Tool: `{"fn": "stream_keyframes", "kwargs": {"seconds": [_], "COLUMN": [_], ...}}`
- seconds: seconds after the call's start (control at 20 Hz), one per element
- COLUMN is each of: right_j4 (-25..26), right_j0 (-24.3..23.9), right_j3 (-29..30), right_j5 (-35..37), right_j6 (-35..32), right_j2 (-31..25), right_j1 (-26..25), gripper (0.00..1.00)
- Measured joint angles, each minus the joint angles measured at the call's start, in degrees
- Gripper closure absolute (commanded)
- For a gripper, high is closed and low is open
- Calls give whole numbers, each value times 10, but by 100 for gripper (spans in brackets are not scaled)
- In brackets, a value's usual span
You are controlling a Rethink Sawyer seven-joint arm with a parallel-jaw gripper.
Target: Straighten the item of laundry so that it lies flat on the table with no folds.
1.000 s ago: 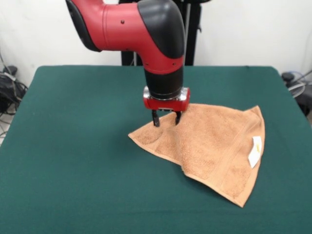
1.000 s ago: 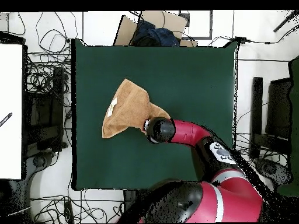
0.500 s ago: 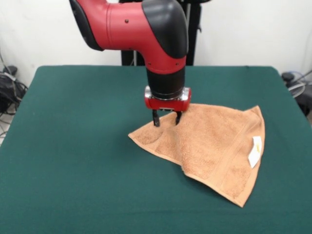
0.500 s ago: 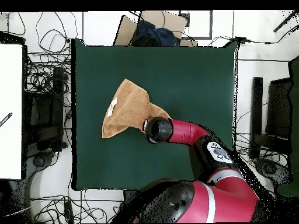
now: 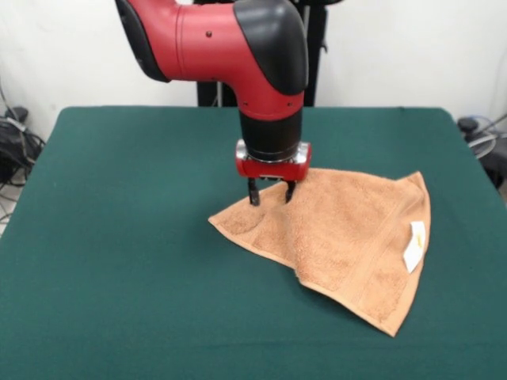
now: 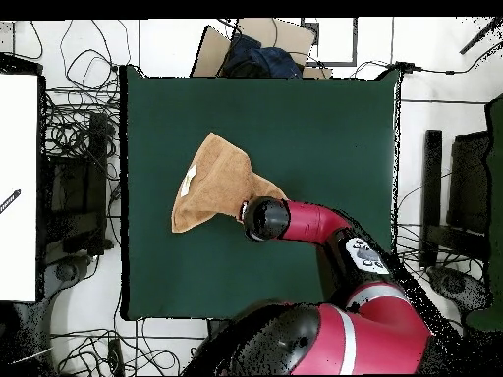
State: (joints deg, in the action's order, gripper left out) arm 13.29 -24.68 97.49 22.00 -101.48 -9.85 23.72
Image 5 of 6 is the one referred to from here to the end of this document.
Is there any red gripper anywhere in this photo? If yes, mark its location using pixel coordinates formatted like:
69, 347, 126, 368
234, 139, 313, 207

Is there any orange terry towel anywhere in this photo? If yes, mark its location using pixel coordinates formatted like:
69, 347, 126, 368
208, 167, 432, 338

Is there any dark green table cloth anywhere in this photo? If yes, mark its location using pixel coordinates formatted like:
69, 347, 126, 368
0, 105, 507, 380

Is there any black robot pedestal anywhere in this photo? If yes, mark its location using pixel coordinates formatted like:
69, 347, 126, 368
196, 0, 330, 108

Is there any black cable tangle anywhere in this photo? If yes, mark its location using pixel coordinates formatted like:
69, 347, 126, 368
0, 78, 47, 234

